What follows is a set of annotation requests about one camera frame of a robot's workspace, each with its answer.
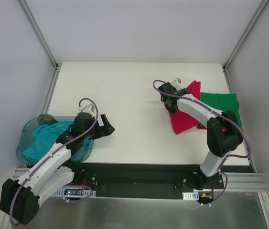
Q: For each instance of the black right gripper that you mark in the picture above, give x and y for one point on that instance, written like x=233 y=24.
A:
x=168 y=103

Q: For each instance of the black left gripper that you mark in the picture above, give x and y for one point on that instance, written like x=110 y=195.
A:
x=100 y=130

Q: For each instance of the magenta t shirt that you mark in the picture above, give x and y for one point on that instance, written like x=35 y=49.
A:
x=181 y=121

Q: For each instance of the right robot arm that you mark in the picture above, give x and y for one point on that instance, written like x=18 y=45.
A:
x=223 y=132

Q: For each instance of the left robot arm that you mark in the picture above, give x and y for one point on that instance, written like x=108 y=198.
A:
x=22 y=198

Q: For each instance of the folded green t shirt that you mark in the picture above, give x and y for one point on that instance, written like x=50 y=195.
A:
x=223 y=102

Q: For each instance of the folded red t shirt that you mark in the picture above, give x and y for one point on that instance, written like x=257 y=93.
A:
x=201 y=126

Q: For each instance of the teal t shirt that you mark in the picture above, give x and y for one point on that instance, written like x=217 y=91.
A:
x=44 y=136

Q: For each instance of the grey cloth in basket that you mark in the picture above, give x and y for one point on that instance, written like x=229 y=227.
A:
x=46 y=119

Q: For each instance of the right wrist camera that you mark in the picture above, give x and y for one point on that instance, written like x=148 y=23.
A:
x=177 y=84

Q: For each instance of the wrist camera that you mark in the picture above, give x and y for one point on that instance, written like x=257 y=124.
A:
x=177 y=84
x=87 y=109

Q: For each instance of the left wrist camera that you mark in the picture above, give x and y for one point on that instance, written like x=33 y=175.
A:
x=87 y=109

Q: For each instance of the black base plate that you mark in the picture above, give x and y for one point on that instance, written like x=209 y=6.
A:
x=145 y=181

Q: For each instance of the left white cable duct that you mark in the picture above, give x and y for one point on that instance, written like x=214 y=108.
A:
x=70 y=192

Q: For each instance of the white cable duct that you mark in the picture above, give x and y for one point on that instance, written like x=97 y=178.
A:
x=70 y=192
x=190 y=196

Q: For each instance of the left aluminium frame post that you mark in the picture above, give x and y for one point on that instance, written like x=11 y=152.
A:
x=38 y=33

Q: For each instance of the aluminium frame post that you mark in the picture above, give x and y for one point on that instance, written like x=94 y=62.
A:
x=38 y=33
x=246 y=33

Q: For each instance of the right white cable duct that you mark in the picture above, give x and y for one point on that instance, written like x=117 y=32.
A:
x=190 y=196

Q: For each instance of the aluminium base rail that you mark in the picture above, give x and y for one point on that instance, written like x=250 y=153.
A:
x=250 y=182

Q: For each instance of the right aluminium frame post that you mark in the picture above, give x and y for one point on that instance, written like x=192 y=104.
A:
x=246 y=33

